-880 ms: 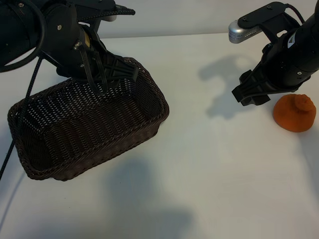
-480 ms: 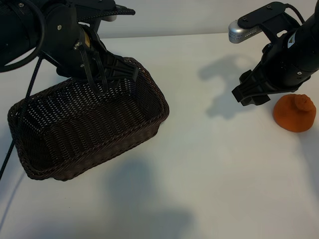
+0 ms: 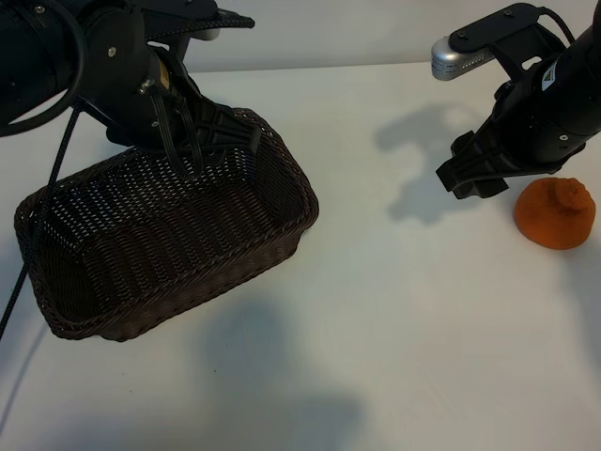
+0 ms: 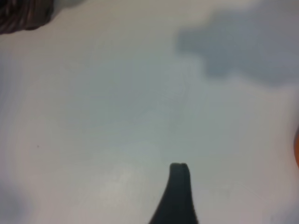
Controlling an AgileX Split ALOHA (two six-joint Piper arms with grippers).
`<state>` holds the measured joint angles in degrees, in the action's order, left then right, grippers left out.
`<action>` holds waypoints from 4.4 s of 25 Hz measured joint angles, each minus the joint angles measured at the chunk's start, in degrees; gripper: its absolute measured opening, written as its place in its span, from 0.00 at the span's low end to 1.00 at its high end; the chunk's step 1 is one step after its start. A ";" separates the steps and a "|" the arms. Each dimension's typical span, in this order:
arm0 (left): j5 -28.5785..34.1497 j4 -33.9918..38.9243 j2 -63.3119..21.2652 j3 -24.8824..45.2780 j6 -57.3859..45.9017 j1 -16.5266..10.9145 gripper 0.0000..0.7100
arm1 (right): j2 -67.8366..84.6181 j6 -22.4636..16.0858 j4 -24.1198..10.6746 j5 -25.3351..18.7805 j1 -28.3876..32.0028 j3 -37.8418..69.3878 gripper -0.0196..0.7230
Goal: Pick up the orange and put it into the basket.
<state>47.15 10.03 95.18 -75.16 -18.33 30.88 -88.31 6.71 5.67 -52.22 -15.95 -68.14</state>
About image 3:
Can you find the dark brown wicker basket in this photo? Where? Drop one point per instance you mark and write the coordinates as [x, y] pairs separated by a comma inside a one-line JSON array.
[[188, 244]]

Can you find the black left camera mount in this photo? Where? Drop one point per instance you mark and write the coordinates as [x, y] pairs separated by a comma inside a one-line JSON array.
[[225, 21]]

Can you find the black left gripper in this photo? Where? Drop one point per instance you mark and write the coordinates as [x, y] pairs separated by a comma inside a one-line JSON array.
[[136, 117]]

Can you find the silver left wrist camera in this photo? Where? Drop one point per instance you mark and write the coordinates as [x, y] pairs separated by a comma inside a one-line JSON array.
[[209, 34]]

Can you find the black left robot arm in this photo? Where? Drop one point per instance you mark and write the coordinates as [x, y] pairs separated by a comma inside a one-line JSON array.
[[37, 47]]

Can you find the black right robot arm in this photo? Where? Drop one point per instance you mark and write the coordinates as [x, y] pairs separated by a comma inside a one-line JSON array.
[[587, 70]]

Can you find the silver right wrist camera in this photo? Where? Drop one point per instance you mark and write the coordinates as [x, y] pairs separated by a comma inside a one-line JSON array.
[[448, 58]]

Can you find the orange with knobbed top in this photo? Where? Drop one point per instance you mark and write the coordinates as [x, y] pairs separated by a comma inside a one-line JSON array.
[[549, 221]]

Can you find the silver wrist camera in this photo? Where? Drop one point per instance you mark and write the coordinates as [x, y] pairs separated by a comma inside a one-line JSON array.
[[448, 58], [209, 34]]

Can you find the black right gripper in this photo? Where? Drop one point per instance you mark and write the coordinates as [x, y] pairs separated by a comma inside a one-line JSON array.
[[535, 127]]

